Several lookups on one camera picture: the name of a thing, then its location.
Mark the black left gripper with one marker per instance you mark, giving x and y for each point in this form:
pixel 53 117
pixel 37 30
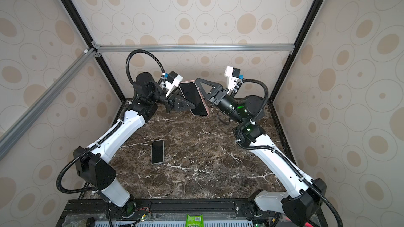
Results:
pixel 180 104

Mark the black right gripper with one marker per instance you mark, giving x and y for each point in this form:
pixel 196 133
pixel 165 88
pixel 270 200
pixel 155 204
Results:
pixel 216 93

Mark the phone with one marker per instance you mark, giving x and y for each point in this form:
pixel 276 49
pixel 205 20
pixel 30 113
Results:
pixel 192 94

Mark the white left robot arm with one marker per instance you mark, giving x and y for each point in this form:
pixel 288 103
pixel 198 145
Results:
pixel 92 163

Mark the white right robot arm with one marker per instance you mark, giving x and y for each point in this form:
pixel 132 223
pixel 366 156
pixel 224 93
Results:
pixel 303 196

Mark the black smartphone on table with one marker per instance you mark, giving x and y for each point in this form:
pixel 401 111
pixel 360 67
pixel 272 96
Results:
pixel 158 152

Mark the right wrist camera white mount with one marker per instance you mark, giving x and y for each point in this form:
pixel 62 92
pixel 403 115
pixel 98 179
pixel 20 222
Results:
pixel 234 80

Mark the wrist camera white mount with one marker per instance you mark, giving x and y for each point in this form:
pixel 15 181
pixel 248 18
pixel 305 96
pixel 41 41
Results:
pixel 170 82
pixel 234 80

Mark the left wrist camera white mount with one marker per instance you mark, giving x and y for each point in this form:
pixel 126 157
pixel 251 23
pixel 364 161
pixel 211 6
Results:
pixel 170 82

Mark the back aluminium frame rail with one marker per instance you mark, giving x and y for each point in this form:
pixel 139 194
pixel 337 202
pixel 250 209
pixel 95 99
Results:
pixel 196 48

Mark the aluminium frame rail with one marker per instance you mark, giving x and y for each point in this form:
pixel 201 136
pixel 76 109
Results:
pixel 196 48
pixel 20 127

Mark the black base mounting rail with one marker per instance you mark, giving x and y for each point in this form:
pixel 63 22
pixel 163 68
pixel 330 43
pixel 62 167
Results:
pixel 171 213

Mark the left aluminium frame rail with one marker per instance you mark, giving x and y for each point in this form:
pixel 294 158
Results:
pixel 20 127

